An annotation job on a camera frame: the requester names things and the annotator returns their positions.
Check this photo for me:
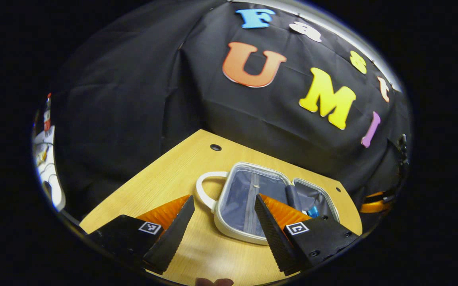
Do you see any black backdrop cloth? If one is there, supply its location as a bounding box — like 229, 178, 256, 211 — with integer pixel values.
50, 0, 410, 223

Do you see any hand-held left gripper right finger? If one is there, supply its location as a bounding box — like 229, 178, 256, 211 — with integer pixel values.
254, 194, 361, 276

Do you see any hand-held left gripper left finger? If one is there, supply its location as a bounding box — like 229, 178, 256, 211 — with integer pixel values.
86, 195, 196, 275

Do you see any white suitcase with grey lining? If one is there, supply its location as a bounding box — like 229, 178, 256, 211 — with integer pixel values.
196, 162, 341, 245

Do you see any white side table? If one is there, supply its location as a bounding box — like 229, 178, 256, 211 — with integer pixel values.
32, 125, 66, 212

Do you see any red-capped plastic bottle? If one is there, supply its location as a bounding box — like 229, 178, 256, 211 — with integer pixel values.
43, 93, 53, 133

